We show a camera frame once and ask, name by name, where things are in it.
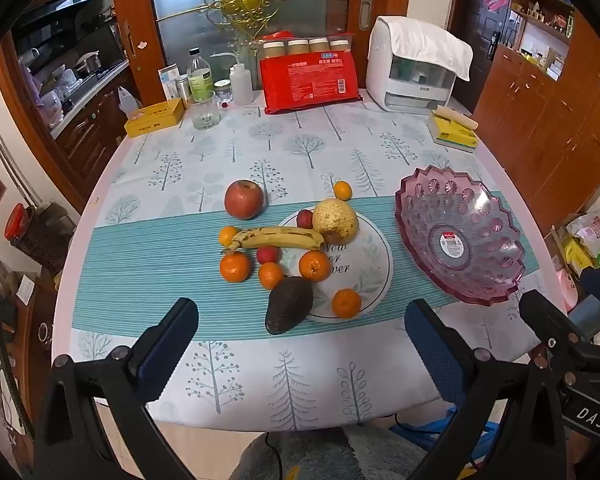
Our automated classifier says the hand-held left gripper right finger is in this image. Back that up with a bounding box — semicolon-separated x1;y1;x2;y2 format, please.
404;299;568;480

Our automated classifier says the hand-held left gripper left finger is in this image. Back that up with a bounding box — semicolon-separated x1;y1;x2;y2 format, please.
32;297;201;480

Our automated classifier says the dark green avocado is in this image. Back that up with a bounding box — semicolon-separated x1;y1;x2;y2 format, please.
265;276;315;336

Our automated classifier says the pink glass bowl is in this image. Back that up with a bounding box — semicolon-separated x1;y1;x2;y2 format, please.
394;165;527;307

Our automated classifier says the yellow banana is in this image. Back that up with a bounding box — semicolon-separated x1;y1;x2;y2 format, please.
221;226;327;252

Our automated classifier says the red apple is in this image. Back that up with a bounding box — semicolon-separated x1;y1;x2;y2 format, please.
224;179;266;221

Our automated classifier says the yellow pear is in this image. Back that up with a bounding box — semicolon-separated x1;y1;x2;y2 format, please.
312;199;359;244

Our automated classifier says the yellow bag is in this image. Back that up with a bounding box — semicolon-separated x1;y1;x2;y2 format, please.
562;239;596;273

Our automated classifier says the white plastic bag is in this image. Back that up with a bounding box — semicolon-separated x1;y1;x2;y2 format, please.
566;210;600;248

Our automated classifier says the grey fluffy cushion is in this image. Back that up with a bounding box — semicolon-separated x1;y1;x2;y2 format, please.
228;427;431;480

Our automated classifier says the red lid jar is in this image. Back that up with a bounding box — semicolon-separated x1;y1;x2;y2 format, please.
4;203;35;246

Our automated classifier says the yellow tissue pack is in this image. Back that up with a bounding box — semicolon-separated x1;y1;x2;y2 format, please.
426;107;480;153

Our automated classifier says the yellow tin box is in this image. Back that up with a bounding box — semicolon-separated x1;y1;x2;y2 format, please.
124;98;185;138

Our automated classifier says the wooden kitchen cabinet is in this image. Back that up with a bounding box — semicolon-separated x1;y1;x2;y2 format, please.
52;67;146;193

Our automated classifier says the clear glass cup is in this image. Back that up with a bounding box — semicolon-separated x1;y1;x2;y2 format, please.
190;91;222;131

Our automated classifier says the white carton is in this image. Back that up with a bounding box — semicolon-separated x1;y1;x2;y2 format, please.
158;64;181;102

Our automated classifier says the white countertop appliance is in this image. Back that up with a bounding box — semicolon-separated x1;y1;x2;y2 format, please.
366;16;458;113

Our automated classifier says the green label bottle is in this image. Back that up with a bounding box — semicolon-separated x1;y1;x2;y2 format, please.
186;48;215;103

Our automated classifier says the white squeeze bottle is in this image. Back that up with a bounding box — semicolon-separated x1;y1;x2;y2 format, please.
210;52;253;106

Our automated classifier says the dark entrance door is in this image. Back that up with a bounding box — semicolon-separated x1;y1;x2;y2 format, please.
462;0;516;63

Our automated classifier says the steel pot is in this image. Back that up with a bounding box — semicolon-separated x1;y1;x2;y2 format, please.
74;51;102;75

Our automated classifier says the red paper cup packet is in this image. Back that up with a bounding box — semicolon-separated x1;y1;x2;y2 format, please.
257;31;365;116

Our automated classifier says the white cloth cover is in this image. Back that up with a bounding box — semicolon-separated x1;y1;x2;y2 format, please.
377;16;474;82

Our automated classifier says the frosted glass door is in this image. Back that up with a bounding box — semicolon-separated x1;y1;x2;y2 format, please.
147;0;353;93

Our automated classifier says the wooden wall cabinet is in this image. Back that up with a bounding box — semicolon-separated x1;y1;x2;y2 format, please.
472;0;600;233

